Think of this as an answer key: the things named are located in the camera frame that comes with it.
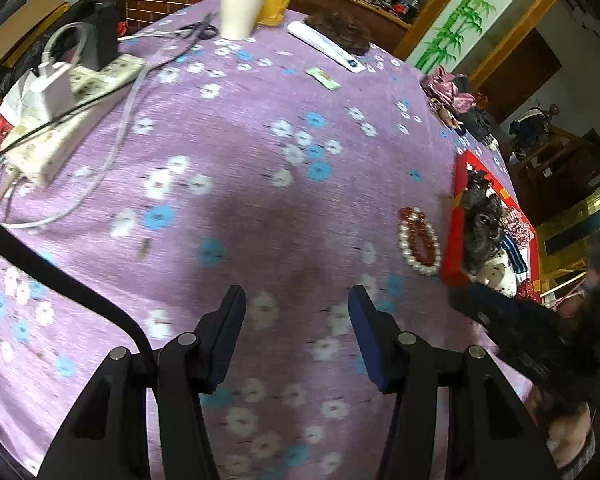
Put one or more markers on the black power adapter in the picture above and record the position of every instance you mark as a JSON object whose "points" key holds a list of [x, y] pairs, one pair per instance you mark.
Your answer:
{"points": [[101, 35]]}

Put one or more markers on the bamboo painted panel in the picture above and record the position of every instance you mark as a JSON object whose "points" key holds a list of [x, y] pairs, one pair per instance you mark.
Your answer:
{"points": [[460, 20]]}

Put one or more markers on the clothes on railing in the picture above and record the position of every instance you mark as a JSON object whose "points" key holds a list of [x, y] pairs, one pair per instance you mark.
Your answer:
{"points": [[527, 121]]}

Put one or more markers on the white remote control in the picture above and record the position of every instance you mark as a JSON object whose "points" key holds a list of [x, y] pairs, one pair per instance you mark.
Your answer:
{"points": [[325, 46]]}

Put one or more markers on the cream paper cup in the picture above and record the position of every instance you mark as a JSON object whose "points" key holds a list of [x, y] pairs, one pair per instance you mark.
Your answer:
{"points": [[242, 7]]}

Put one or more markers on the person's right hand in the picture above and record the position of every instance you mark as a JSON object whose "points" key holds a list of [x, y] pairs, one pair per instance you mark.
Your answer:
{"points": [[565, 432]]}

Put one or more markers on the white charger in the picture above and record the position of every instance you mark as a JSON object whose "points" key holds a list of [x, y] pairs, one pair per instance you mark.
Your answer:
{"points": [[52, 90]]}

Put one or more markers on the white power strip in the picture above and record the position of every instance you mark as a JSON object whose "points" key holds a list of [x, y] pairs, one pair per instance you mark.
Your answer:
{"points": [[55, 145]]}

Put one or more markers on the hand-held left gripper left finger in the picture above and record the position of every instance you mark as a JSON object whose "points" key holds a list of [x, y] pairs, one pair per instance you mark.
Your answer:
{"points": [[226, 340]]}

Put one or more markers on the blue striped scrunchie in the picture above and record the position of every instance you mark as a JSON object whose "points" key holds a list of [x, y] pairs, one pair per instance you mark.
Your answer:
{"points": [[514, 257]]}

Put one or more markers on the dark wooden door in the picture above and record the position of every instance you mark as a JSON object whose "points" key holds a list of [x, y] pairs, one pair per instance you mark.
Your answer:
{"points": [[522, 77]]}

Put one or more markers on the red white patterned scrunchie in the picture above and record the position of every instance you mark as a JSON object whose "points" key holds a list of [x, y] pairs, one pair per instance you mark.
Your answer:
{"points": [[519, 226]]}

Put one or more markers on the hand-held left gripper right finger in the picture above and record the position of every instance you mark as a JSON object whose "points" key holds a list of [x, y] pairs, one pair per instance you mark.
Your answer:
{"points": [[370, 347]]}

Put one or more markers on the cream fluffy spotted scrunchie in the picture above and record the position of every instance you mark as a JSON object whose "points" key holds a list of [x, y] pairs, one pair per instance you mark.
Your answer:
{"points": [[497, 276]]}

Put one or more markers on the black scissors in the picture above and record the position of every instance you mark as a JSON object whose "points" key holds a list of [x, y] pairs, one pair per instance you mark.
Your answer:
{"points": [[200, 27]]}

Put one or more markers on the dark brown hair piece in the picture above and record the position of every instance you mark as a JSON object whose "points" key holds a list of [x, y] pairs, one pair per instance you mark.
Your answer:
{"points": [[342, 30]]}

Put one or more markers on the purple floral tablecloth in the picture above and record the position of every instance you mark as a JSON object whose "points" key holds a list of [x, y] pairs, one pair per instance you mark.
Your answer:
{"points": [[260, 200]]}

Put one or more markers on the golden door frame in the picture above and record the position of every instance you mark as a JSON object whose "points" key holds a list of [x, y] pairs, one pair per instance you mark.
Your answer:
{"points": [[575, 225]]}

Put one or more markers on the pink cloth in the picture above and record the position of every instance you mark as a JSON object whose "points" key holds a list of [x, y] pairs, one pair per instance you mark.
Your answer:
{"points": [[445, 85]]}

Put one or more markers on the black cloth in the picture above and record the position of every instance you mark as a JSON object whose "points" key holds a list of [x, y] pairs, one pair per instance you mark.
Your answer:
{"points": [[477, 120]]}

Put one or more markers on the person's right forearm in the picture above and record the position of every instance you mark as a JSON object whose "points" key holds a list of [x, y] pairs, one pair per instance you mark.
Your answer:
{"points": [[582, 460]]}

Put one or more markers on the small black lace scrunchie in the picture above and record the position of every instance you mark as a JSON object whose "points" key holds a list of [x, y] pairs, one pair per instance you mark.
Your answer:
{"points": [[481, 181]]}

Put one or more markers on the cardboard box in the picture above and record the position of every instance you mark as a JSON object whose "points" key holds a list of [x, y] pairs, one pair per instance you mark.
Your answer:
{"points": [[25, 25]]}

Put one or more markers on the small brown figure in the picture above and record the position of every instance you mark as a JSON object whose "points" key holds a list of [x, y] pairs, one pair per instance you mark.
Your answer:
{"points": [[447, 115]]}

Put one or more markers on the red box with white inside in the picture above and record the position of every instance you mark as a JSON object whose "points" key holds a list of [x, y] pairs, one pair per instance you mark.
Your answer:
{"points": [[452, 230]]}

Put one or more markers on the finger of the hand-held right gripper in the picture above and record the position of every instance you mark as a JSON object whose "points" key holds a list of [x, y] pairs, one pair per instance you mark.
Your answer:
{"points": [[520, 332]]}

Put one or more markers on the red dotted scrunchie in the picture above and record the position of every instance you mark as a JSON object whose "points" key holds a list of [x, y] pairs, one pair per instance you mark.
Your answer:
{"points": [[530, 291]]}

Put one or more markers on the wooden stair railing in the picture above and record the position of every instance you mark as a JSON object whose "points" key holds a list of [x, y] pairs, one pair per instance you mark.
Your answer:
{"points": [[565, 160]]}

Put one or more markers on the small green packet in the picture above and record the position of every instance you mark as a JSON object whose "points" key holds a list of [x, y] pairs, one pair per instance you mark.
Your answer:
{"points": [[322, 78]]}

